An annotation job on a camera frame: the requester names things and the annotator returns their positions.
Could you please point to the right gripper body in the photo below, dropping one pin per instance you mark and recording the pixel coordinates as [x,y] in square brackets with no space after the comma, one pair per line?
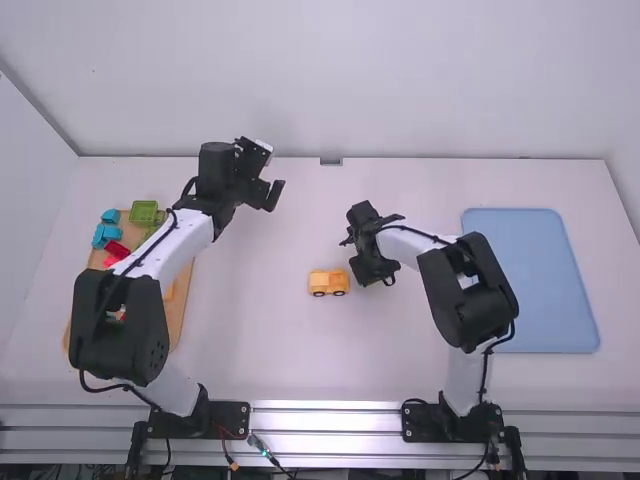
[372,270]

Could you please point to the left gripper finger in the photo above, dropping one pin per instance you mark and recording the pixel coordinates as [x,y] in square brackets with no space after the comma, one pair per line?
[275,195]

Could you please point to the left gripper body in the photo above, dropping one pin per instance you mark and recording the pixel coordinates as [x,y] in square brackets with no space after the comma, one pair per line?
[247,175]

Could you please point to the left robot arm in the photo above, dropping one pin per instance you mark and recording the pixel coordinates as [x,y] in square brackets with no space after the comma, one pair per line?
[170,240]

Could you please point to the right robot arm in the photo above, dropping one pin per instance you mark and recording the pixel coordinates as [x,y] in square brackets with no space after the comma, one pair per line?
[405,245]

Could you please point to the yellow toy car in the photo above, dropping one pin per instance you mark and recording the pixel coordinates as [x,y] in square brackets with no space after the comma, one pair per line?
[322,282]

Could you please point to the green toy brick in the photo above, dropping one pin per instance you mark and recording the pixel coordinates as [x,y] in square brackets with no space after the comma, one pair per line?
[159,222]
[144,211]

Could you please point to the tan tray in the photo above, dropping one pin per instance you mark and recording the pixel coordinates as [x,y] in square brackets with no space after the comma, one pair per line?
[182,300]

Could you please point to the teal toy brick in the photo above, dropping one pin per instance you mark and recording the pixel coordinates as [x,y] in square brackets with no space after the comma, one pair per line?
[110,216]
[106,236]

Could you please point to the red toy brick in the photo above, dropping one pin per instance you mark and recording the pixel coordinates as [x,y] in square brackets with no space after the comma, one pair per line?
[109,261]
[119,250]

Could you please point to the silver rails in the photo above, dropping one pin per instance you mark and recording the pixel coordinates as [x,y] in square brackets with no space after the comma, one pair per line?
[325,420]

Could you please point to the blue mat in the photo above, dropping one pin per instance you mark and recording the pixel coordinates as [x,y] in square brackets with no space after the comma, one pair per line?
[540,260]

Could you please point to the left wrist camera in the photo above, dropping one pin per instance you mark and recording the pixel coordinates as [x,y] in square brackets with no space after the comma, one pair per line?
[265,150]

